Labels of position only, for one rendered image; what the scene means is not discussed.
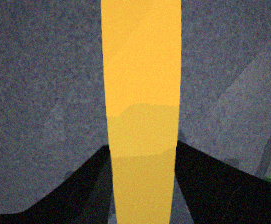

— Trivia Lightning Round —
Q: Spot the yellow rectangular bar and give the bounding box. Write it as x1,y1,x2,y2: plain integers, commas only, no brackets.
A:
100,0,182,224

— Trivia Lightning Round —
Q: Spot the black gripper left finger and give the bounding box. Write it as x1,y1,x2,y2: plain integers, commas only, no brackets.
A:
0,145,114,224

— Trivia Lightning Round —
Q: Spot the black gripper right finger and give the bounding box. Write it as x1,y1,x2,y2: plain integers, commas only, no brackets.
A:
175,140,271,224

